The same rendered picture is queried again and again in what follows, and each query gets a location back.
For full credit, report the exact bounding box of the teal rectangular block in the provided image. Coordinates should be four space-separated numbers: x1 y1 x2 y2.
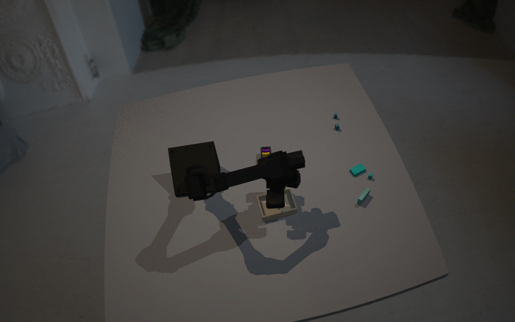
357 188 370 206
350 164 366 177

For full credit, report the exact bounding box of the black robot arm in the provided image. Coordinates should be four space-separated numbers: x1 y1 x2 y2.
184 150 305 201

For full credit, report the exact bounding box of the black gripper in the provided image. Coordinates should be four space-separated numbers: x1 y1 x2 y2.
266 179 285 209

